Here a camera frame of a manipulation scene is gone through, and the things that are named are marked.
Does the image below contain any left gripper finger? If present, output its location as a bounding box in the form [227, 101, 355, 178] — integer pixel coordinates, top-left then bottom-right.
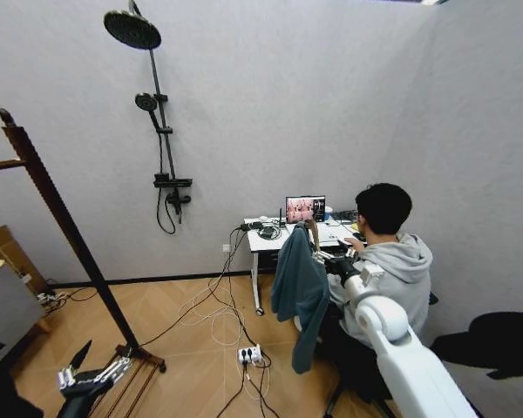
[57, 340, 93, 390]
[93, 346, 135, 385]

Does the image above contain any blue-grey garment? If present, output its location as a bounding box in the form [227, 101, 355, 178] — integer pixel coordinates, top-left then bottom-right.
[269, 219, 331, 375]

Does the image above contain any small black-framed monitor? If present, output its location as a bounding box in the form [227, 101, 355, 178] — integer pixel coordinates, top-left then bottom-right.
[285, 195, 328, 226]

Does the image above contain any person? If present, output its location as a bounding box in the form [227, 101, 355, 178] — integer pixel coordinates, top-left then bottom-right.
[325, 182, 435, 404]

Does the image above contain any white desk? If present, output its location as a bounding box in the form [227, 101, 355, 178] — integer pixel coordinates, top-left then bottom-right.
[242, 214, 368, 315]

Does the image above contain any power strip with plugs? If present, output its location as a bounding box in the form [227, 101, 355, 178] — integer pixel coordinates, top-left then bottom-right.
[35, 290, 69, 306]

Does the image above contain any grey cabinet with yellow top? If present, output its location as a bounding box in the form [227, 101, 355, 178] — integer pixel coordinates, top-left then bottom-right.
[0, 258, 45, 350]

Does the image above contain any white floor power strip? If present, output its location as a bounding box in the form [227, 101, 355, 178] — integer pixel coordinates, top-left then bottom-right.
[235, 343, 264, 367]

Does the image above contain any brown cardboard box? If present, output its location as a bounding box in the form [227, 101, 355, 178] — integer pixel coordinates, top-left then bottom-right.
[0, 224, 50, 293]

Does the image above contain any black office chair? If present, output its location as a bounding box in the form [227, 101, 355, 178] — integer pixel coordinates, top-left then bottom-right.
[323, 290, 440, 418]

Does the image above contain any dark brown wooden clothes rack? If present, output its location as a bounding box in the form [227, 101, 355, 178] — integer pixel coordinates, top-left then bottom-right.
[0, 107, 167, 418]

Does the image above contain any black shower faucet valve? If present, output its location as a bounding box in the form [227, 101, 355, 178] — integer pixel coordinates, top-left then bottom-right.
[165, 192, 193, 225]

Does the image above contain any black shower mixer shelf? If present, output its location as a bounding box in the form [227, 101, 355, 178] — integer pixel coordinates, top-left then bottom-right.
[152, 172, 194, 190]

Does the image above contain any black hand shower head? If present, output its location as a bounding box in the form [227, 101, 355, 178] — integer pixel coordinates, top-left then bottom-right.
[134, 91, 162, 130]

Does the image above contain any black shower riser pipe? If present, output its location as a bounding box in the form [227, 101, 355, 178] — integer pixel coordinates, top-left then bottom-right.
[127, 0, 179, 178]

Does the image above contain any black round rain shower head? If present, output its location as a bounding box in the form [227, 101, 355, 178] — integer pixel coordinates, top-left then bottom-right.
[103, 9, 163, 51]

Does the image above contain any black floor cable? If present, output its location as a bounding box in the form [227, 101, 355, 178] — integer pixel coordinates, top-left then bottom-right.
[137, 224, 280, 418]

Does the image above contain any white floor cable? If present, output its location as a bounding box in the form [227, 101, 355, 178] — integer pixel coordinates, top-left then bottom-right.
[177, 267, 274, 404]

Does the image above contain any black shower hose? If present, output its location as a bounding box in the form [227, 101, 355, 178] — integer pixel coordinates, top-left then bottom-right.
[155, 125, 178, 236]

